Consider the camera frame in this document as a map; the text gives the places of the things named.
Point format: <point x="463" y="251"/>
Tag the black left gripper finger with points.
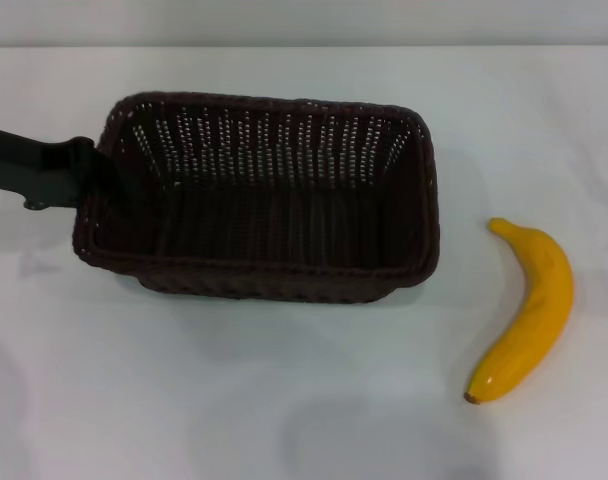
<point x="54" y="172"/>
<point x="111" y="187"/>

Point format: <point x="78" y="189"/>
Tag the dark brown woven basket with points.
<point x="284" y="225"/>

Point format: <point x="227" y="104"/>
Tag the yellow banana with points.
<point x="539" y="310"/>

